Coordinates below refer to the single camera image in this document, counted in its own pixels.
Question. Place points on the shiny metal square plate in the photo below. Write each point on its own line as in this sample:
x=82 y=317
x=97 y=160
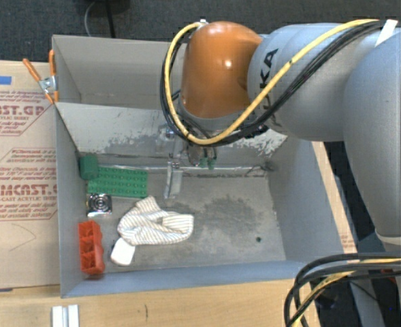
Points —
x=99 y=204

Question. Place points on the brown cardboard board red print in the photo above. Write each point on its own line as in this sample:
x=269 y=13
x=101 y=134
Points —
x=23 y=182

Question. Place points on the grey metal bin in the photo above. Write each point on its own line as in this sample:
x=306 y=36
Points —
x=227 y=216

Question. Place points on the white striped cloth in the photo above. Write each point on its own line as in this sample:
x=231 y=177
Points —
x=152 y=227

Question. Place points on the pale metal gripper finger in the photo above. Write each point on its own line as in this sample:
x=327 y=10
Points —
x=173 y=145
x=173 y=182

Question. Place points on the white rounded block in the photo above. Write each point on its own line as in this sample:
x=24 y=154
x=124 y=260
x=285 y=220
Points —
x=122 y=252

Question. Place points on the green studded flat block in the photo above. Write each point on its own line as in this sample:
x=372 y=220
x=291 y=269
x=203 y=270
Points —
x=122 y=182

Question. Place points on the small dark green block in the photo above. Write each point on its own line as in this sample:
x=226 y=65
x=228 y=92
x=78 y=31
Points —
x=88 y=167

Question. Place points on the red-orange hollow block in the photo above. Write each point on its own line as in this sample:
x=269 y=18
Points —
x=90 y=247

